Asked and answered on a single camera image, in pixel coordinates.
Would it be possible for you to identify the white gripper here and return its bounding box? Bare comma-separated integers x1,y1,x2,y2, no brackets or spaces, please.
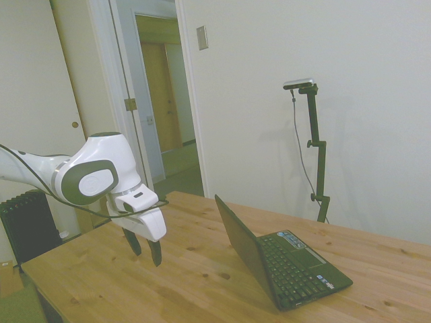
106,201,168,268

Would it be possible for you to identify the black laptop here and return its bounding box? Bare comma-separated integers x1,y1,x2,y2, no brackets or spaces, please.
214,194,354,312

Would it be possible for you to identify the black radiator heater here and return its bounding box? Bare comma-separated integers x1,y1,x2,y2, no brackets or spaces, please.
0,189,63,266

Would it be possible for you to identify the brown cardboard box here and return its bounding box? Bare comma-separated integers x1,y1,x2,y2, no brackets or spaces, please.
0,259,24,298

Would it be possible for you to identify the white open door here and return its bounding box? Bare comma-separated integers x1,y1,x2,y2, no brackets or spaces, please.
108,0,166,185

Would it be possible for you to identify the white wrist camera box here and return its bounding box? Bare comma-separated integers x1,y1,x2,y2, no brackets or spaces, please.
113,184,160,214

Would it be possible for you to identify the white door frame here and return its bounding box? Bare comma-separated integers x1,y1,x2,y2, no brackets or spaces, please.
86,0,216,199

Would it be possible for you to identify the grey camera cable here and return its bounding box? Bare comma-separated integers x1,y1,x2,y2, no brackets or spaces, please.
290,89,320,203

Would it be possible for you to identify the black camera stand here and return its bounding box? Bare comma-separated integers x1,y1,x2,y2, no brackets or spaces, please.
298,83,331,224

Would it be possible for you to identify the grey wall switch plate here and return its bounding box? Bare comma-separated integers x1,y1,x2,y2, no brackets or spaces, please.
196,25,209,51

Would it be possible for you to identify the silver exterior camera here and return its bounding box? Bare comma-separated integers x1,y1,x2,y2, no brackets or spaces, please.
282,77,317,91

